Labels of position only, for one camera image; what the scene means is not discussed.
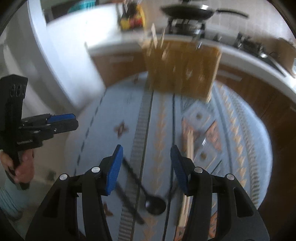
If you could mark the light blue sleeve forearm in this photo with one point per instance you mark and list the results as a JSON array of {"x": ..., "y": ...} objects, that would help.
[{"x": 13, "y": 200}]

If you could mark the black plastic spoon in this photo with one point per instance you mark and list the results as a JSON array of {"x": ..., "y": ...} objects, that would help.
[{"x": 154, "y": 204}]

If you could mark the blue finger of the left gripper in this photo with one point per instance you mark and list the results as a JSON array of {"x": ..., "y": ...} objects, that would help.
[
  {"x": 62, "y": 117},
  {"x": 65, "y": 126}
]

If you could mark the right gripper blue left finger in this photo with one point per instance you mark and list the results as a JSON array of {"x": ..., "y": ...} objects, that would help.
[{"x": 113, "y": 167}]

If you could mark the person left hand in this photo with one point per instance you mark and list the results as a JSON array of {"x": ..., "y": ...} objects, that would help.
[{"x": 24, "y": 173}]

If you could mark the teal plastic basket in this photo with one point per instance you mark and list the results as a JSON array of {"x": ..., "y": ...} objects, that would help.
[{"x": 82, "y": 5}]

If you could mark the black wok with handle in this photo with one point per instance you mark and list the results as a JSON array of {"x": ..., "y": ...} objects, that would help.
[{"x": 196, "y": 12}]

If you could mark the black gas stove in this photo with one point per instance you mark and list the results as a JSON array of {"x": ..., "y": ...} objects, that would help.
[{"x": 240, "y": 41}]

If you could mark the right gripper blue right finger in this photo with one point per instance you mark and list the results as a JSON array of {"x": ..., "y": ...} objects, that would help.
[{"x": 180, "y": 168}]

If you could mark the yellow plastic utensil basket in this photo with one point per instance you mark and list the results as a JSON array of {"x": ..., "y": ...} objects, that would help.
[{"x": 181, "y": 67}]

